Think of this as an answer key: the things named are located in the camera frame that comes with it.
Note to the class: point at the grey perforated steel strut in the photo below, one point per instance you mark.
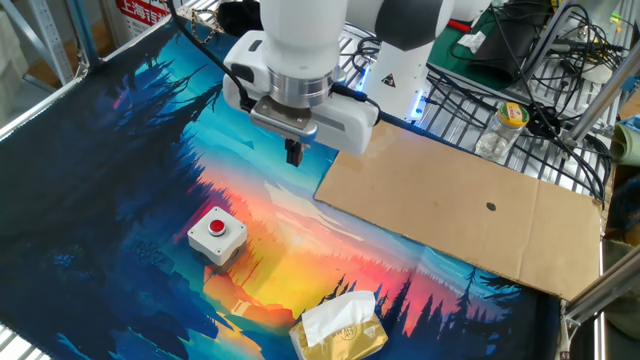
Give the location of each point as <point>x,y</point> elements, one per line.
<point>50,40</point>

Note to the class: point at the black plastic connector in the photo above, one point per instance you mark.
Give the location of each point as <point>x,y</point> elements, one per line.
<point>542,120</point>

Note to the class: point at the red and white sign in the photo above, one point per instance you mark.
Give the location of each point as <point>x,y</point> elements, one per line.
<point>142,15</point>

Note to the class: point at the black pouch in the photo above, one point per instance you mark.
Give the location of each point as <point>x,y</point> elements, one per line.
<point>500,55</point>

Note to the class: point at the green fabric roll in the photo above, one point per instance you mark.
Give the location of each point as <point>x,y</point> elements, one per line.
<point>625,145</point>

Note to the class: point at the silver mount bracket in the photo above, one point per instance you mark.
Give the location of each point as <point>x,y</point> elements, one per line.
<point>280,120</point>

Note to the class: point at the white box with red button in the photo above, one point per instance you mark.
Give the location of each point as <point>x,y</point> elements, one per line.
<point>225,245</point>

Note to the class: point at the brown cardboard sheet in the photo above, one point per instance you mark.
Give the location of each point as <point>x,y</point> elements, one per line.
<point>450,200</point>

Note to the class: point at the green cutting mat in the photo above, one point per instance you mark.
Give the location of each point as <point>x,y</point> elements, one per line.
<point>445,55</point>

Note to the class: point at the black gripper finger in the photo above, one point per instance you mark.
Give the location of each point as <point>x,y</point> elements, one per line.
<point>290,152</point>
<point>299,154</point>

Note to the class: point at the gold tissue pack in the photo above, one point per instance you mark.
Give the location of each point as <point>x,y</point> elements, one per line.
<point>345,340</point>

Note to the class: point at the white paper scrap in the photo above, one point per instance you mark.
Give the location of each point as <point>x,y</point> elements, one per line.
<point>472,41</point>

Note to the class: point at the sunset forest printed cloth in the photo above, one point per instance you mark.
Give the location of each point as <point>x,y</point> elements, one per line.
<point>75,200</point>

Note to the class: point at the glass jar with yellow lid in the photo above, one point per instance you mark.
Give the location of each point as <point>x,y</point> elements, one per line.
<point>497,137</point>

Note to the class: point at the red marker pen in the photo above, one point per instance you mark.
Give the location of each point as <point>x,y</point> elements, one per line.
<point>459,26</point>

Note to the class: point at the blue steel pole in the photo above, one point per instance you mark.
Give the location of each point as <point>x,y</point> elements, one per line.
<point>82,30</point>

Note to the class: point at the white Franka Panda arm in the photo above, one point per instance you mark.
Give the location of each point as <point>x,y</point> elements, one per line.
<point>305,30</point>

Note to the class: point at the black cloth bundle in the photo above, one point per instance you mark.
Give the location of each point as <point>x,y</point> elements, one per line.
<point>240,17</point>

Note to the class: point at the aluminium profile post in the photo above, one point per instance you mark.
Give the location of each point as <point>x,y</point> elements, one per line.
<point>600,292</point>
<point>600,100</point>

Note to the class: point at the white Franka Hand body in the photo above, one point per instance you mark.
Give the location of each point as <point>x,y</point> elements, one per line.
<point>350,127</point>

